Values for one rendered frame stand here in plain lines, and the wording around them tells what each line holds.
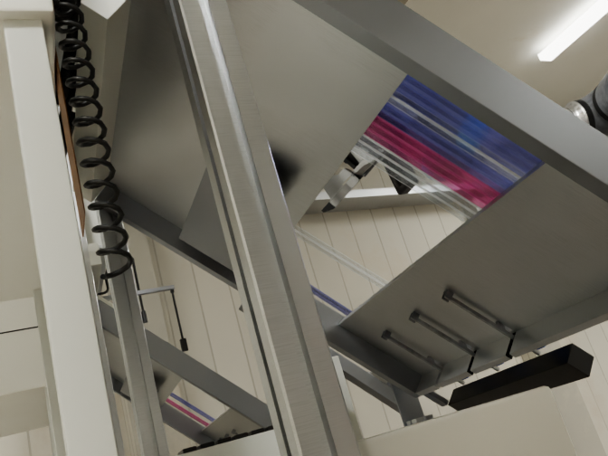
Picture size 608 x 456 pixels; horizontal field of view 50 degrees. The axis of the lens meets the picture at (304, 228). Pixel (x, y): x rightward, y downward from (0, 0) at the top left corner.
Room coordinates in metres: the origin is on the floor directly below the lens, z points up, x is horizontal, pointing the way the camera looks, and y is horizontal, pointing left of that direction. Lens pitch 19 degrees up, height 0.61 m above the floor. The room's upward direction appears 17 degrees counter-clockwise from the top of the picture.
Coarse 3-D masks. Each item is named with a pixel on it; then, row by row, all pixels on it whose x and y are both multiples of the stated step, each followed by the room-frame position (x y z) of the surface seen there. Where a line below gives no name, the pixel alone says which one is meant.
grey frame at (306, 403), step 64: (192, 0) 0.43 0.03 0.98; (192, 64) 0.43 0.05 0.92; (256, 128) 0.44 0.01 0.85; (256, 192) 0.44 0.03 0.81; (256, 256) 0.43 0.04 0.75; (128, 320) 1.11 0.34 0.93; (256, 320) 0.44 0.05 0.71; (320, 320) 0.44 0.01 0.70; (128, 384) 1.12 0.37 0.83; (320, 384) 0.43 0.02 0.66; (320, 448) 0.43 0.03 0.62
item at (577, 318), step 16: (576, 304) 0.90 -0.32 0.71; (592, 304) 0.86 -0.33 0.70; (544, 320) 0.96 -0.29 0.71; (560, 320) 0.92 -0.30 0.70; (576, 320) 0.88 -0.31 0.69; (592, 320) 0.85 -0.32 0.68; (528, 336) 0.98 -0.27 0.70; (544, 336) 0.94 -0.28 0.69; (560, 336) 0.91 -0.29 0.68; (480, 352) 1.11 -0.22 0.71; (496, 352) 1.05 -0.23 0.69; (512, 352) 1.01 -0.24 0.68; (528, 352) 0.99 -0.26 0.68; (448, 368) 1.20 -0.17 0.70; (464, 368) 1.13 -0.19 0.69; (480, 368) 1.09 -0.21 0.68; (432, 384) 1.23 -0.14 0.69; (448, 384) 1.19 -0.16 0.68
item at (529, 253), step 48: (528, 192) 0.73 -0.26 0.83; (576, 192) 0.70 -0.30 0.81; (480, 240) 0.84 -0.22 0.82; (528, 240) 0.81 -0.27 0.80; (576, 240) 0.78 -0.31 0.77; (384, 288) 1.06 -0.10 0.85; (432, 288) 1.00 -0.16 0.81; (480, 288) 0.95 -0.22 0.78; (528, 288) 0.91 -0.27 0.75; (576, 288) 0.87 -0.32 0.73; (384, 336) 1.18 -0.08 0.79; (432, 336) 1.14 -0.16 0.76; (480, 336) 1.08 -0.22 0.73
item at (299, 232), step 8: (296, 232) 1.01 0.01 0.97; (304, 232) 1.02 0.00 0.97; (304, 240) 1.03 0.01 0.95; (312, 240) 1.02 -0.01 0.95; (320, 248) 1.03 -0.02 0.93; (328, 248) 1.03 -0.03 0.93; (328, 256) 1.05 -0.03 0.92; (336, 256) 1.04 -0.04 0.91; (344, 256) 1.04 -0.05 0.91; (344, 264) 1.05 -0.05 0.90; (352, 264) 1.05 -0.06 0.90; (360, 272) 1.06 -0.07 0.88; (368, 272) 1.06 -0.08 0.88; (368, 280) 1.07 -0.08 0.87; (376, 280) 1.06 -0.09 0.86; (384, 280) 1.07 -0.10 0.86
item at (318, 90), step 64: (256, 0) 0.59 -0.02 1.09; (128, 64) 0.76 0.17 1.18; (256, 64) 0.68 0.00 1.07; (320, 64) 0.65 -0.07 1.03; (384, 64) 0.62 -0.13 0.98; (128, 128) 0.90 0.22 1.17; (192, 128) 0.84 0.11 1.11; (320, 128) 0.75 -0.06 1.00; (128, 192) 1.08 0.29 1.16; (192, 192) 1.00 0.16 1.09
